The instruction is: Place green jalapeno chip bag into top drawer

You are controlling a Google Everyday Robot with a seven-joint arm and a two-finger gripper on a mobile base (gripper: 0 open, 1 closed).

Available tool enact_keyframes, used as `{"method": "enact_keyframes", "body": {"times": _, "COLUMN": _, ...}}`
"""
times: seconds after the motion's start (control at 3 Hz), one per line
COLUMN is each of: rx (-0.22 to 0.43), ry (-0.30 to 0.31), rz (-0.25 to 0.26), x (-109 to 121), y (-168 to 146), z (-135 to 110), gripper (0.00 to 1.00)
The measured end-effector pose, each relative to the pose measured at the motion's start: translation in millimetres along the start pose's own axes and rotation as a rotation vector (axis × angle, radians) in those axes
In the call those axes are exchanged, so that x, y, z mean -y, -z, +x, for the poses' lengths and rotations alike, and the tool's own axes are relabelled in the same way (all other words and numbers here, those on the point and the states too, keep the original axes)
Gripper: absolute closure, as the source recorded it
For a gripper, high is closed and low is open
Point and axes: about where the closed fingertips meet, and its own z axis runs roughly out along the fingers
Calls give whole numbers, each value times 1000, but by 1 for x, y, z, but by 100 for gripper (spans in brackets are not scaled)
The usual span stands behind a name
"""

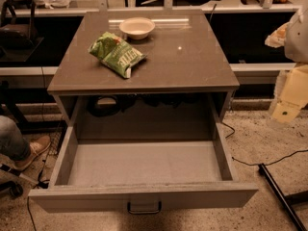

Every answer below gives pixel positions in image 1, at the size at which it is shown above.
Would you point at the green jalapeno chip bag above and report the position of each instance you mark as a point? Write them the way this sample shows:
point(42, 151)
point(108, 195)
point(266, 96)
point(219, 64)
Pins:
point(116, 54)

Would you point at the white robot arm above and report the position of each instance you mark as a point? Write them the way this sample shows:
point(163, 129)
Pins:
point(291, 88)

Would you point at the grey drawer cabinet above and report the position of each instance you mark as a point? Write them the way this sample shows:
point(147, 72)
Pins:
point(183, 57)

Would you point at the open grey top drawer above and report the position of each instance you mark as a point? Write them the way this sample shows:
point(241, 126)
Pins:
point(99, 176)

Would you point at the white paper bowl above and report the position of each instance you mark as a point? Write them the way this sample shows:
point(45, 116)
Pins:
point(137, 27)

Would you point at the tan shoe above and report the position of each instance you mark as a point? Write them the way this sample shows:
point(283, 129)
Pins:
point(37, 147)

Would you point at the black metal stand leg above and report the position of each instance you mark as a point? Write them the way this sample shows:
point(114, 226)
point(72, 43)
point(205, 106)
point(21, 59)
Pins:
point(287, 201)

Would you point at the blue jeans leg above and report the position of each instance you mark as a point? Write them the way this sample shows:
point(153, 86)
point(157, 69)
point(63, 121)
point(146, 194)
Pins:
point(12, 143)

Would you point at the dark handbag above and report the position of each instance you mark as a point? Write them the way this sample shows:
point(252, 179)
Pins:
point(17, 36)

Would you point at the black office chair base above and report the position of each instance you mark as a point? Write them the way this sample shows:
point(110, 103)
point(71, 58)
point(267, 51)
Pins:
point(14, 189)

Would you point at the black drawer handle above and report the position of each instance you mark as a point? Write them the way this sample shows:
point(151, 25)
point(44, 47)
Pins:
point(144, 209)

